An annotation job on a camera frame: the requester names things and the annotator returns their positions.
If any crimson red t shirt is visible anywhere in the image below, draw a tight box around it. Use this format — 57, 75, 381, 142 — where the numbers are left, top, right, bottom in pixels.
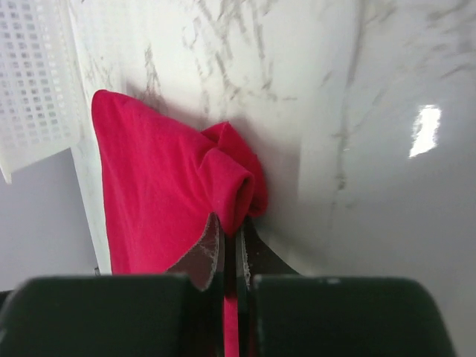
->
91, 89, 271, 357

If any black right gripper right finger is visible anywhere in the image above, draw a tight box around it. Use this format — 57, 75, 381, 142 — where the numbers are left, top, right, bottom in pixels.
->
235, 217, 297, 356

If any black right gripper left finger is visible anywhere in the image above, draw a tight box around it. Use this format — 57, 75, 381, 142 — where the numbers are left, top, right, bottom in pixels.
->
167, 213, 225, 356

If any white plastic basket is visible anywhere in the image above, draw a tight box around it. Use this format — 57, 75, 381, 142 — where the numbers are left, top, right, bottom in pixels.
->
1, 1, 86, 184

